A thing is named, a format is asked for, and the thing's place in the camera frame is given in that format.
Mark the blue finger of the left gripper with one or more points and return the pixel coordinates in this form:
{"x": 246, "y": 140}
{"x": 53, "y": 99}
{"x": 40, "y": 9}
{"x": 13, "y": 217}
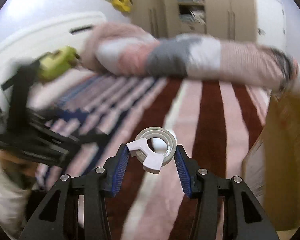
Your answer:
{"x": 67, "y": 115}

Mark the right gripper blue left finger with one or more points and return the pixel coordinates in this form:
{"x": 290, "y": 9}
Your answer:
{"x": 115, "y": 170}

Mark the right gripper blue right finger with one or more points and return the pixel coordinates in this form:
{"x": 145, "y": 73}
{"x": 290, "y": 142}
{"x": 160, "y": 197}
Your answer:
{"x": 187, "y": 171}

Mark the tape roll with pink dispenser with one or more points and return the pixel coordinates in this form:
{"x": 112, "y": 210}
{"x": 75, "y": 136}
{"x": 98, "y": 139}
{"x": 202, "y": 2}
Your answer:
{"x": 154, "y": 147}

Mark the brown cardboard box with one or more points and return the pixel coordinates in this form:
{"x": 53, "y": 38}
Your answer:
{"x": 272, "y": 167}

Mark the white sleeve left forearm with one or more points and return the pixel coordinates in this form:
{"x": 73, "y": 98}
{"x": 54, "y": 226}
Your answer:
{"x": 13, "y": 202}

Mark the person's left hand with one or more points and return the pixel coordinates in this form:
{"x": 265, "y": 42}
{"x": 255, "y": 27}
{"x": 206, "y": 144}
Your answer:
{"x": 17, "y": 168}

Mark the striped plush blanket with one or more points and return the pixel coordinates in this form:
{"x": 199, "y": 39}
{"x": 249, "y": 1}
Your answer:
{"x": 217, "y": 123}

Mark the green avocado plush pillow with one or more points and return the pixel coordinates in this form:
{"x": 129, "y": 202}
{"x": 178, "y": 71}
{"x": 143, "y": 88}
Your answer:
{"x": 53, "y": 65}

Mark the white bed headboard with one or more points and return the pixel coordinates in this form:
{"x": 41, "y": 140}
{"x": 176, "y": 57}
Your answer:
{"x": 48, "y": 36}

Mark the white door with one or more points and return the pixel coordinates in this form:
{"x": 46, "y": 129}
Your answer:
{"x": 271, "y": 24}

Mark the wooden wardrobe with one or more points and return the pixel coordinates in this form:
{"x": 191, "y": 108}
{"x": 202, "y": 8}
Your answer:
{"x": 225, "y": 19}

